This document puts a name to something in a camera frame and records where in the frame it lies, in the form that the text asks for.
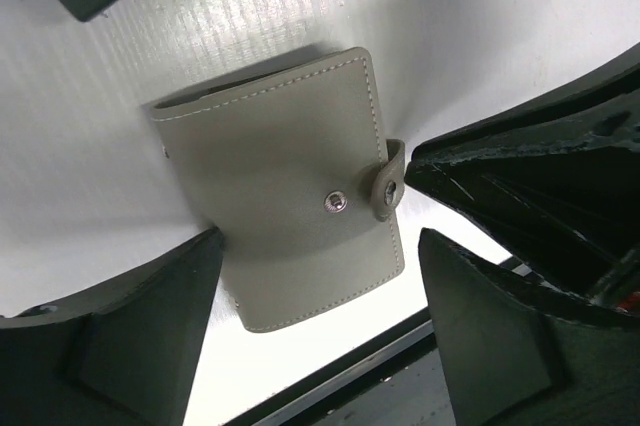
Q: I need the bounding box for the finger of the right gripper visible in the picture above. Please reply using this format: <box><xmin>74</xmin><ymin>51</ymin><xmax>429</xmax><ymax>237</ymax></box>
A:
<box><xmin>405</xmin><ymin>47</ymin><xmax>639</xmax><ymax>306</ymax></box>

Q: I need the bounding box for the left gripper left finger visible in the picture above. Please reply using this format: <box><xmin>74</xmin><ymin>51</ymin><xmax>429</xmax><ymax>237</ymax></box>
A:
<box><xmin>1</xmin><ymin>228</ymin><xmax>224</xmax><ymax>425</ymax></box>

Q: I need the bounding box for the grey leather card holder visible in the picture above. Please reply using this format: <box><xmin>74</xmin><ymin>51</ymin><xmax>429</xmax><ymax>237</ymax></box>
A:
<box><xmin>150</xmin><ymin>47</ymin><xmax>405</xmax><ymax>333</ymax></box>

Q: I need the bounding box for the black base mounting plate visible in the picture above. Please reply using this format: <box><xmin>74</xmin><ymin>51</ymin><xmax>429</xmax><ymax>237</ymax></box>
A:
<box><xmin>239</xmin><ymin>253</ymin><xmax>526</xmax><ymax>426</ymax></box>

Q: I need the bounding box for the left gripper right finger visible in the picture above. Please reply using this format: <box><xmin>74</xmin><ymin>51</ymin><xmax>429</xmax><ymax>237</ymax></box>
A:
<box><xmin>419</xmin><ymin>229</ymin><xmax>639</xmax><ymax>425</ymax></box>

